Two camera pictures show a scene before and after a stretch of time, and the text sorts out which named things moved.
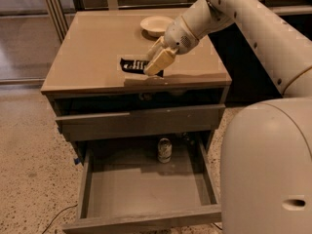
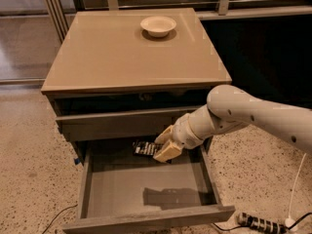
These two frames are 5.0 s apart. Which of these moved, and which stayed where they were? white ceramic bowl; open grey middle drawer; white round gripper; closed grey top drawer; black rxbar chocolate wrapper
Moved: black rxbar chocolate wrapper; white round gripper
Stayed: closed grey top drawer; open grey middle drawer; white ceramic bowl
